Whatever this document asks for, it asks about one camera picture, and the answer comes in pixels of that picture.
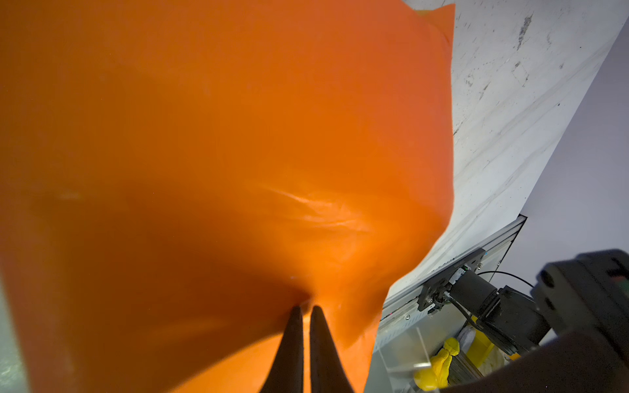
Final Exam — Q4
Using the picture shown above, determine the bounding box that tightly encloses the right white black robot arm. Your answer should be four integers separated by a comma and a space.
451, 250, 628, 392

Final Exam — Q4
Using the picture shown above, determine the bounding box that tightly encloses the aluminium frame rail front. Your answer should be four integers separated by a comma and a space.
363, 215, 527, 393

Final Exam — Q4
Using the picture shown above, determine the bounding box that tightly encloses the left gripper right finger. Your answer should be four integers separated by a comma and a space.
310, 306, 354, 393

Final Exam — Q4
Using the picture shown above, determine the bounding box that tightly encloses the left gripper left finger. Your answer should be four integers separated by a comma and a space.
260, 306, 304, 393

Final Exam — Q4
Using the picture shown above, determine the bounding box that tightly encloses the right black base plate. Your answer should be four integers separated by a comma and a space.
417, 248, 486, 311

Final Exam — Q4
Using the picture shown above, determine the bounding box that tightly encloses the yellow object below table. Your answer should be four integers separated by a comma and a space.
414, 337, 460, 391

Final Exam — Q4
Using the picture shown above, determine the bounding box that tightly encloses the yellow orange wrapping paper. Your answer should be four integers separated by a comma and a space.
1, 1, 456, 392

